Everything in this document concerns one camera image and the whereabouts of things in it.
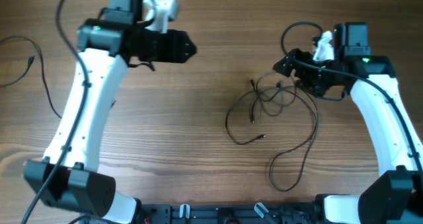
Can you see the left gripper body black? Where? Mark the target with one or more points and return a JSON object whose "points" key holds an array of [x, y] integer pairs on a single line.
{"points": [[159, 47]]}

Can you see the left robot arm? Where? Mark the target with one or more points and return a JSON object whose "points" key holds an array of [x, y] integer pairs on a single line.
{"points": [[67, 177]]}

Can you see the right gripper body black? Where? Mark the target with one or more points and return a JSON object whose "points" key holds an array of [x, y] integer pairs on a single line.
{"points": [[315, 80]]}

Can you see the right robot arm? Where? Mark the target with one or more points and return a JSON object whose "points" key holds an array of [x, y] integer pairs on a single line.
{"points": [[395, 197]]}

